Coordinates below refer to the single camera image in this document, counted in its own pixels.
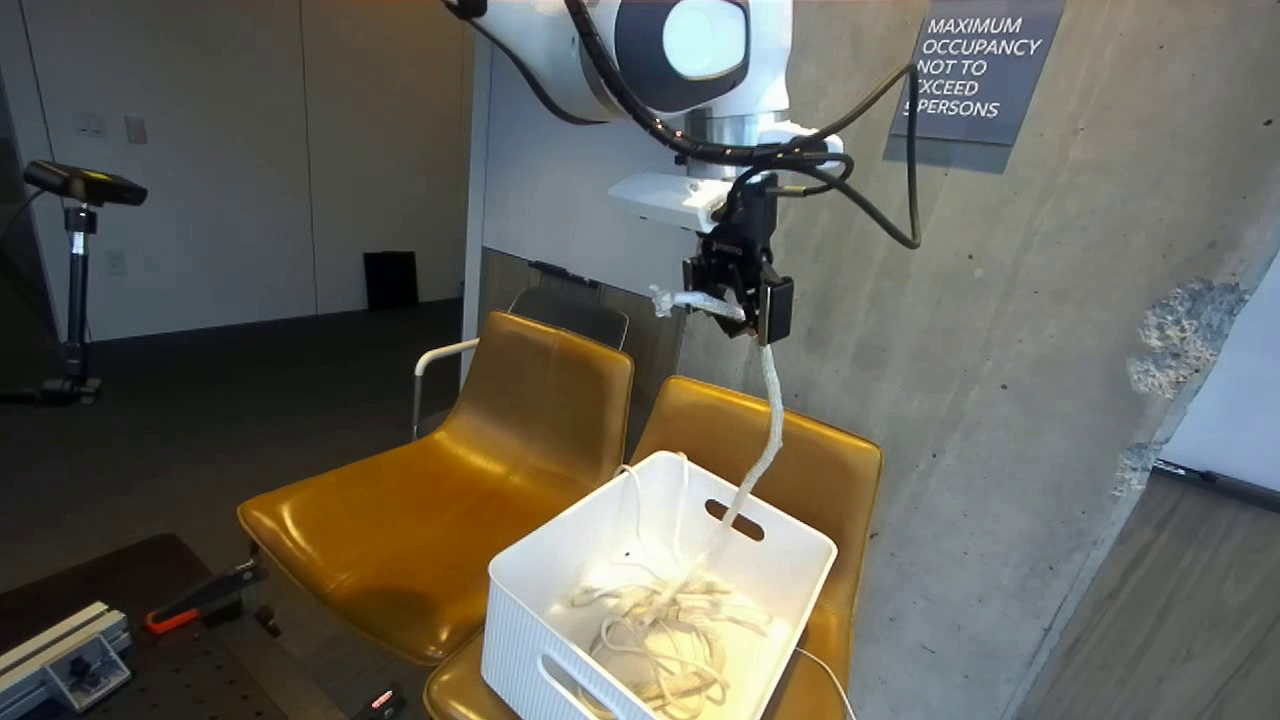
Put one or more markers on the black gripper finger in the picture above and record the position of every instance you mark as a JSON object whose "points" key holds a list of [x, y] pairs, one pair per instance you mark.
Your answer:
{"points": [[783, 304], [712, 276]]}

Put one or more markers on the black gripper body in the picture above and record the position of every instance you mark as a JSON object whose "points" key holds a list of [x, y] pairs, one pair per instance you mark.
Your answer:
{"points": [[742, 224]]}

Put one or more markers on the white plastic basket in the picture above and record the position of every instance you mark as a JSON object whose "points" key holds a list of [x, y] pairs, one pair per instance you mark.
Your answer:
{"points": [[787, 587]]}

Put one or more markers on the mustard yellow leather chair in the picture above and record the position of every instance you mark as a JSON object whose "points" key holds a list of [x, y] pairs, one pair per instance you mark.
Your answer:
{"points": [[825, 463], [346, 545]]}

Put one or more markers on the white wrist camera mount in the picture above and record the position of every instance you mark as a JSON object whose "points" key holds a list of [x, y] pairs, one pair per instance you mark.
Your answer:
{"points": [[673, 201]]}

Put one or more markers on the wall whiteboard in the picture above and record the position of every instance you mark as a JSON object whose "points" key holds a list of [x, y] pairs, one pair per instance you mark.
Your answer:
{"points": [[547, 187]]}

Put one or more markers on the gray occupancy wall sign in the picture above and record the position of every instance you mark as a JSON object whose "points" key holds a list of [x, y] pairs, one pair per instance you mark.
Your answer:
{"points": [[984, 82]]}

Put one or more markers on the black box by wall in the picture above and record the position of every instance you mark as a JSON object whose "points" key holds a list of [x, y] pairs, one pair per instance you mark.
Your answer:
{"points": [[388, 282]]}

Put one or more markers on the aluminium rail bracket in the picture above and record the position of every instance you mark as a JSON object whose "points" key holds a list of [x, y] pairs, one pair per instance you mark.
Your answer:
{"points": [[63, 654]]}

